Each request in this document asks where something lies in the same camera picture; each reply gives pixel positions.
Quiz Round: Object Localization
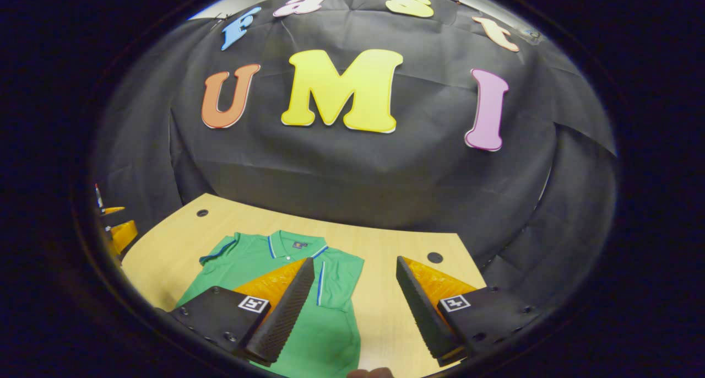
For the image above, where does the green T-shirt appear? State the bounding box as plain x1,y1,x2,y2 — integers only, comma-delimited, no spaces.
175,229,365,378

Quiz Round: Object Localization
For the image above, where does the black backdrop cloth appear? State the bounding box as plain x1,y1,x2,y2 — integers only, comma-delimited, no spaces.
91,0,617,323

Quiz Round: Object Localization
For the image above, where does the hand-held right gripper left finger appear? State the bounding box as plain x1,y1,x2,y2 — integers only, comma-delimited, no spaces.
168,257,316,368

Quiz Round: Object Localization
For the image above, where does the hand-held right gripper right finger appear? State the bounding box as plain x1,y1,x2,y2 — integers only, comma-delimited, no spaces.
395,256,543,368

